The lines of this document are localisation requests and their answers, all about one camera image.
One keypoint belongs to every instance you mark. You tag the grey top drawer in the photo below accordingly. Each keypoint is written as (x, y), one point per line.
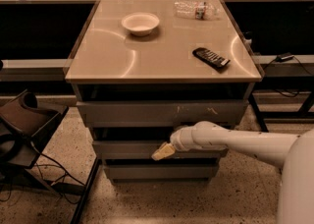
(131, 114)

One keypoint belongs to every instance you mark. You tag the white bowl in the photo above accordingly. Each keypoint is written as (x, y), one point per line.
(140, 24)

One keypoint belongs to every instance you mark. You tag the black power adapter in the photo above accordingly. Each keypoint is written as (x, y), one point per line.
(284, 57)

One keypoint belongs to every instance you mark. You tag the grey drawer cabinet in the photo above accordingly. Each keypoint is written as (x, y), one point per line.
(113, 65)

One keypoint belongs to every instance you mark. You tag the grey bottom drawer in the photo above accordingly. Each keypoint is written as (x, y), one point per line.
(169, 169)

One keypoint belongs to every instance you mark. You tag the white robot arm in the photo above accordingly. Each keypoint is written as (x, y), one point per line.
(293, 154)

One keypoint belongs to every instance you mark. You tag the black snack bar packet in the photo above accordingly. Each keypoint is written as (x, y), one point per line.
(210, 58)

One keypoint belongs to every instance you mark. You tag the black table leg with caster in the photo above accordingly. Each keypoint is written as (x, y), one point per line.
(257, 113)

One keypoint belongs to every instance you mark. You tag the grey drawer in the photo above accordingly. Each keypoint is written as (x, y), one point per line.
(169, 169)
(143, 149)
(131, 114)

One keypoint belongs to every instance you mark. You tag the clear plastic water bottle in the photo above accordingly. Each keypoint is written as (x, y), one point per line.
(196, 10)

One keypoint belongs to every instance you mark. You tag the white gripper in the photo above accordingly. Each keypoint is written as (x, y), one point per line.
(180, 140)

